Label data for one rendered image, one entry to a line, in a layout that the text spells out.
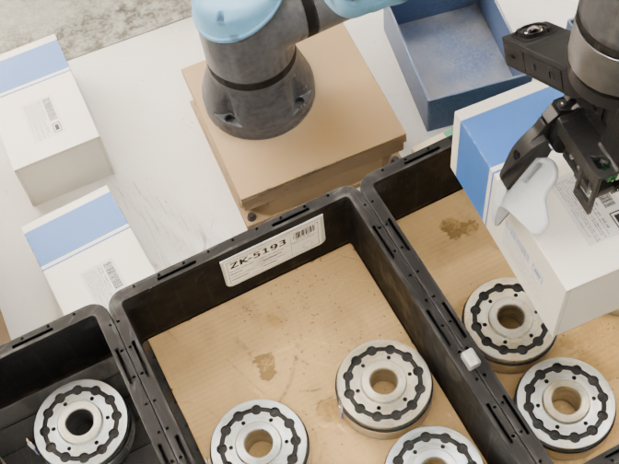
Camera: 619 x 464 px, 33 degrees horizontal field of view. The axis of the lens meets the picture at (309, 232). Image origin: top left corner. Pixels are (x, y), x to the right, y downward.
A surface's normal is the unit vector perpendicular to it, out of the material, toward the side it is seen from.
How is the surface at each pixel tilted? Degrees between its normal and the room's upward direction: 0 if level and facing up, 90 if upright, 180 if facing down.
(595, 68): 90
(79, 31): 0
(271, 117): 74
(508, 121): 0
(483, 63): 0
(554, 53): 32
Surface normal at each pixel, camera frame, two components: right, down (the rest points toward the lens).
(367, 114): -0.08, -0.48
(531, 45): -0.24, -0.85
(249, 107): -0.11, 0.69
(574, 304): 0.39, 0.78
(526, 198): -0.82, 0.04
